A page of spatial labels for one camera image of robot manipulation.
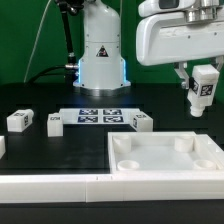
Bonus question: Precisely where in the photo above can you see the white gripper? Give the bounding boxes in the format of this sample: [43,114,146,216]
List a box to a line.
[136,0,224,89]

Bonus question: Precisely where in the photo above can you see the white square tabletop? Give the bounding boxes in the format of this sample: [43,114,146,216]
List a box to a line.
[108,132,224,174]

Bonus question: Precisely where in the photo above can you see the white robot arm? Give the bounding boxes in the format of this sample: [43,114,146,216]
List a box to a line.
[74,0,224,96]

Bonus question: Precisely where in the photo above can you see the white left fence block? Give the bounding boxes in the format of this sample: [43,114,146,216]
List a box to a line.
[0,136,6,159]

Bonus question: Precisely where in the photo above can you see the white right fence wall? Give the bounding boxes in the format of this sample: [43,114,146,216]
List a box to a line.
[194,134,224,158]

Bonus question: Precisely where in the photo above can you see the white fence wall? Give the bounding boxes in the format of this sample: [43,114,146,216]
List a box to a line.
[194,134,224,158]
[0,171,224,203]

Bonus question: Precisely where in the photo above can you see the white marker base plate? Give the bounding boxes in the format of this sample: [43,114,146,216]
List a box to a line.
[59,108,139,125]

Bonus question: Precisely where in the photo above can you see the white front fence wall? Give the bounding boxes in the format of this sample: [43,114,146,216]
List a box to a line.
[0,171,224,203]

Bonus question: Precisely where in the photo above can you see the black cable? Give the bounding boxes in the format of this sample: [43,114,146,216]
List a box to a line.
[25,64,80,84]

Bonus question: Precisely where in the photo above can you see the white cable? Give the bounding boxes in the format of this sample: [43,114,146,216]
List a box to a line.
[23,0,53,84]

